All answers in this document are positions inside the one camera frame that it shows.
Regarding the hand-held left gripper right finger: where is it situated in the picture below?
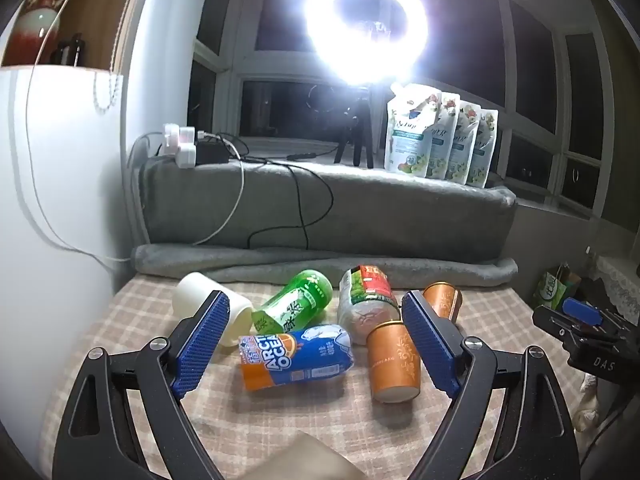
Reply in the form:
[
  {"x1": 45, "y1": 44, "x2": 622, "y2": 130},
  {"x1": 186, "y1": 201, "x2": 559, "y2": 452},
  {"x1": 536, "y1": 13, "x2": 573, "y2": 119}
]
[{"x1": 400, "y1": 289, "x2": 584, "y2": 480}]

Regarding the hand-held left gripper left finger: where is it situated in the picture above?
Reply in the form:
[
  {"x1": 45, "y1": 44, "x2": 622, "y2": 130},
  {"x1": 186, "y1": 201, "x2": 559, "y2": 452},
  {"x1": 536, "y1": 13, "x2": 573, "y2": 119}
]
[{"x1": 52, "y1": 289, "x2": 231, "y2": 480}]

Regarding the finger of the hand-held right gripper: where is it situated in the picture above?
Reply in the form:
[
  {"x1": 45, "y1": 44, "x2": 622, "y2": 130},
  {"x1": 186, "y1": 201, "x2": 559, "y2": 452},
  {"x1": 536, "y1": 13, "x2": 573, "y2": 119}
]
[
  {"x1": 561, "y1": 297, "x2": 623, "y2": 333},
  {"x1": 531, "y1": 306, "x2": 582, "y2": 342}
]

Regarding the large orange paper cup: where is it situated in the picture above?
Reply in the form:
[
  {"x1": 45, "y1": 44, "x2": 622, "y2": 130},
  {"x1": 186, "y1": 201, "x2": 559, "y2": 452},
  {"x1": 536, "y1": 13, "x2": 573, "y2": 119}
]
[{"x1": 366, "y1": 318, "x2": 423, "y2": 405}]

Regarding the small orange paper cup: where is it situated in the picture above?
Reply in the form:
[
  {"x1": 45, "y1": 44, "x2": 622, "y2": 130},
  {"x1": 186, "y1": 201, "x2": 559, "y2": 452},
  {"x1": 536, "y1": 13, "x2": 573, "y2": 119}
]
[{"x1": 422, "y1": 281, "x2": 464, "y2": 324}]

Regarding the white cup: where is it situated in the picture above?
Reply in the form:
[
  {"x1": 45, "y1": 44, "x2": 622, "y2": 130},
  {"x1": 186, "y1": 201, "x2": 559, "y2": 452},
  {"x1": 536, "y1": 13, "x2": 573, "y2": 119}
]
[{"x1": 172, "y1": 271, "x2": 254, "y2": 349}]

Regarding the person's right hand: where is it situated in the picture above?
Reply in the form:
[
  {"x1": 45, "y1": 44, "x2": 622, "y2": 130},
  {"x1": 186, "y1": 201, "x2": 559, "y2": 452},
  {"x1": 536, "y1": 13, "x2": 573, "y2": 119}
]
[{"x1": 572, "y1": 374, "x2": 602, "y2": 433}]

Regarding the green carton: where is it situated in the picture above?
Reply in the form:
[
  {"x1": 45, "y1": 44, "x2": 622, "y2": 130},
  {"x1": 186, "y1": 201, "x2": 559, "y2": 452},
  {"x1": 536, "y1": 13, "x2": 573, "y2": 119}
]
[{"x1": 537, "y1": 264, "x2": 582, "y2": 312}]

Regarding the white lace cloth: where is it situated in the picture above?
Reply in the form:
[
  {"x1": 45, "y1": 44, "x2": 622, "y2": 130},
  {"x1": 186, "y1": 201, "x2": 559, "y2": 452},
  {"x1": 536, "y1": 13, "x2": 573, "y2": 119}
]
[{"x1": 594, "y1": 255, "x2": 640, "y2": 313}]

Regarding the red green white jar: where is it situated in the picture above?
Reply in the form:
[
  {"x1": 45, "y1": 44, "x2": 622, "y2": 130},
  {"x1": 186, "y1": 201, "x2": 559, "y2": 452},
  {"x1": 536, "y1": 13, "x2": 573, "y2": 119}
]
[{"x1": 337, "y1": 264, "x2": 401, "y2": 346}]

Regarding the blue orange Arctic Ocean can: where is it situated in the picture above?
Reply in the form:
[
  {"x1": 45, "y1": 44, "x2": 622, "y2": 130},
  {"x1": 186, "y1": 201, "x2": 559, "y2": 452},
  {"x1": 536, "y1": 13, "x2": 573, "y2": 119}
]
[{"x1": 238, "y1": 323, "x2": 356, "y2": 392}]

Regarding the beige checked tablecloth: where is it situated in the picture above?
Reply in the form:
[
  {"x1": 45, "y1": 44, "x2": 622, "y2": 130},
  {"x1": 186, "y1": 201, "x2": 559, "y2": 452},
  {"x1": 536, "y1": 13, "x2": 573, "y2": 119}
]
[{"x1": 39, "y1": 274, "x2": 556, "y2": 480}]

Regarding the grey blanket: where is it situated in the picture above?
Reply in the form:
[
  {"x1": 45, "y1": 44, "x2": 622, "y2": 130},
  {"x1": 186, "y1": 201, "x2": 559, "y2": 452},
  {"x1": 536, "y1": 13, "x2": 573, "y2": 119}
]
[{"x1": 131, "y1": 156, "x2": 519, "y2": 287}]

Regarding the tan blurred paper object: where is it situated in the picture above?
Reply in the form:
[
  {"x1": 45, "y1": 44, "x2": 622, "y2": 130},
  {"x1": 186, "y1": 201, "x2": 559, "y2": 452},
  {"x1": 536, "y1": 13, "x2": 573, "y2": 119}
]
[{"x1": 239, "y1": 432, "x2": 368, "y2": 480}]

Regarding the power strip with white plugs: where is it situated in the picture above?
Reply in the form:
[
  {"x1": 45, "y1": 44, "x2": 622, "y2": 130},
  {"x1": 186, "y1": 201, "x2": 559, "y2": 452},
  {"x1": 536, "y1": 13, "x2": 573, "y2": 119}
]
[{"x1": 159, "y1": 124, "x2": 232, "y2": 169}]

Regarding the white refill pouch with spout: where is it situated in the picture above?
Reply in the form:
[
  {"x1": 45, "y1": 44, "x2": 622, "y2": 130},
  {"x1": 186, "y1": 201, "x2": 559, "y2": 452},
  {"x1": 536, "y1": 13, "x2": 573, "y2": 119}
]
[{"x1": 384, "y1": 82, "x2": 444, "y2": 177}]

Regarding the black tripod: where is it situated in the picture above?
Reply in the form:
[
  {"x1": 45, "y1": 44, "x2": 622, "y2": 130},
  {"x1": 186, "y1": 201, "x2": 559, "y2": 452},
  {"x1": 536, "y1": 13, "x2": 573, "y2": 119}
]
[{"x1": 332, "y1": 85, "x2": 376, "y2": 169}]

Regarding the dark small jug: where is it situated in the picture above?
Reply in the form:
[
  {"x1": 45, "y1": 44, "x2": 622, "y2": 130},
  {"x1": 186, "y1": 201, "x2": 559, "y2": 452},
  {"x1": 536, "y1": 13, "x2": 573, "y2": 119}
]
[{"x1": 51, "y1": 33, "x2": 84, "y2": 67}]

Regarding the red and white vase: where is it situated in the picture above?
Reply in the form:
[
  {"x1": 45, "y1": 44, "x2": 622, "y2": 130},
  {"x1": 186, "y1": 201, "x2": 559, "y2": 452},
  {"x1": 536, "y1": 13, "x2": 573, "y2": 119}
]
[{"x1": 4, "y1": 0, "x2": 82, "y2": 66}]

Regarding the black cable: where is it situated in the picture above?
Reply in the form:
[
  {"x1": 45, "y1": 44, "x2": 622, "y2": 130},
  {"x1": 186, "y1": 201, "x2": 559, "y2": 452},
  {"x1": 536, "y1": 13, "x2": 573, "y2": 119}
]
[{"x1": 227, "y1": 136, "x2": 351, "y2": 251}]

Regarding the white cable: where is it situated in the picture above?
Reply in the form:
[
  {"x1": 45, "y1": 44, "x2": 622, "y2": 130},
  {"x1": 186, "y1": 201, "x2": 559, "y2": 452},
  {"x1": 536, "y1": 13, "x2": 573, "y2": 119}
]
[{"x1": 14, "y1": 0, "x2": 246, "y2": 264}]

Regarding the white bead cord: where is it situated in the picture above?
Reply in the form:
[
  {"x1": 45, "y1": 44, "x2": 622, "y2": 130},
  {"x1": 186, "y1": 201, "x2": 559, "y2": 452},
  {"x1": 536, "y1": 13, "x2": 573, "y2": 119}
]
[{"x1": 92, "y1": 72, "x2": 124, "y2": 112}]

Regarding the ring light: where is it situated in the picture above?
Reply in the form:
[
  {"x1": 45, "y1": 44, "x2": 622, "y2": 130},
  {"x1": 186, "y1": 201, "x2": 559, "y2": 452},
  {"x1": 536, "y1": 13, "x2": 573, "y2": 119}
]
[{"x1": 304, "y1": 0, "x2": 432, "y2": 87}]

